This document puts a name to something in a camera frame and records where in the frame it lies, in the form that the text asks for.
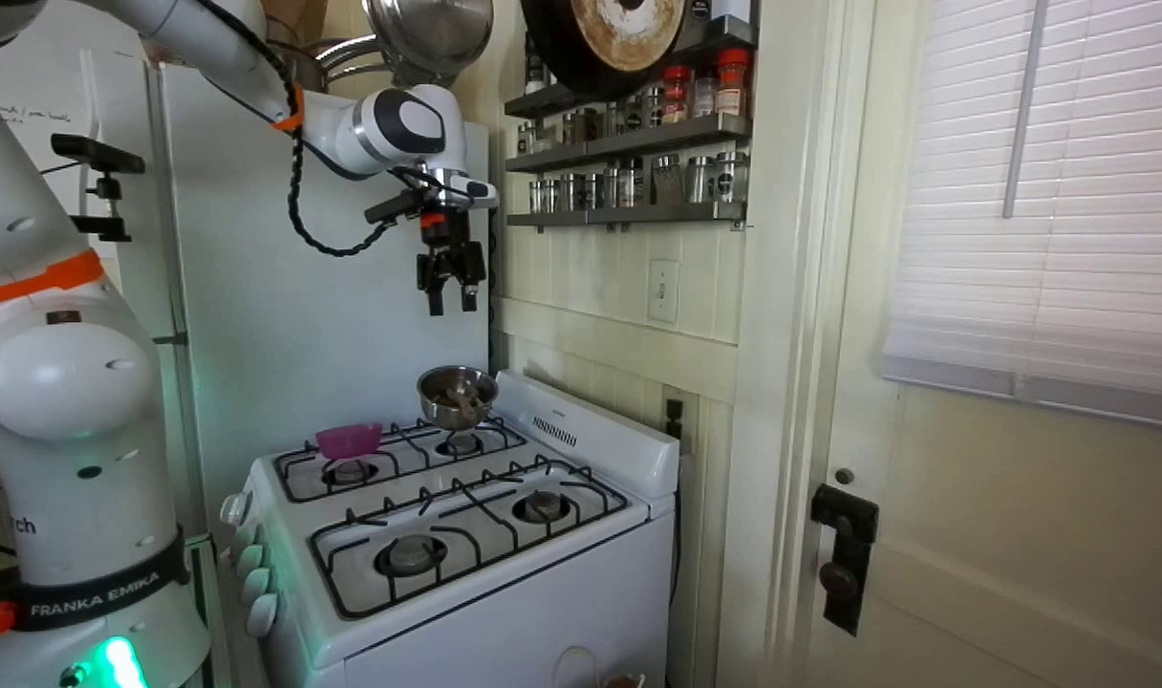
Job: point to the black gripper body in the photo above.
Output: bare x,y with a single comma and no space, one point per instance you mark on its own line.
448,249

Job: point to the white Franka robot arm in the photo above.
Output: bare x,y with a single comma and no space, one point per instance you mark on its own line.
70,407

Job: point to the purple bowl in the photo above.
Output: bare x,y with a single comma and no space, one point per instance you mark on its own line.
349,441

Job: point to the hanging steel bowl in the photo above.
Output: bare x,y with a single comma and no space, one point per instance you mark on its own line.
428,33

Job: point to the round gas burner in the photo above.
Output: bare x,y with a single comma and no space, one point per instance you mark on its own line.
460,445
543,505
410,556
353,472

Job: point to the black stove grate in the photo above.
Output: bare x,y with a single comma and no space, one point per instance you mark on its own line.
401,455
466,520

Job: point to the metal spice rack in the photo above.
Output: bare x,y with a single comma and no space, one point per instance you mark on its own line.
633,138

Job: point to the black power plug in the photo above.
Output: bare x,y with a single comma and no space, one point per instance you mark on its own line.
675,419

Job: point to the red spice jar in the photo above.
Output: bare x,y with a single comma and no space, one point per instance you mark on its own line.
730,83
678,97

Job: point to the black frying pan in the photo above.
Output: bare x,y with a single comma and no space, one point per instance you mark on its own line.
622,33

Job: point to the white stove knob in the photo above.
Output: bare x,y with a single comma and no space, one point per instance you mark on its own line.
265,613
248,558
234,505
256,586

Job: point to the white gas stove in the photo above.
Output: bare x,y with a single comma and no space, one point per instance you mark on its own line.
507,598

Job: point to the whiteboard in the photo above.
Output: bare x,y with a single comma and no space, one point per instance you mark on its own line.
84,91

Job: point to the small round door knob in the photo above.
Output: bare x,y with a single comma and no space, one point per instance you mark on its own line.
842,474

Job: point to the black door lock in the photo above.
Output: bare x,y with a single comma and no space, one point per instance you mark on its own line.
845,558

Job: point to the grey blind wand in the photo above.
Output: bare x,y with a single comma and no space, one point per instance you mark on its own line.
1023,129

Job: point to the white door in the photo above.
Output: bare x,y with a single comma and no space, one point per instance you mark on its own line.
987,548

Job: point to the white window blinds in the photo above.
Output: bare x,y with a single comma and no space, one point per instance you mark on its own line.
1052,194

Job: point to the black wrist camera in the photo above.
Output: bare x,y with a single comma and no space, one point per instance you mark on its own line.
394,209

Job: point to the white wall switch plate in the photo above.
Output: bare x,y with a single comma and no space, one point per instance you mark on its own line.
661,292

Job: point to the black camera clamp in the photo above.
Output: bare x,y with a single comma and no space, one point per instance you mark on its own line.
95,153

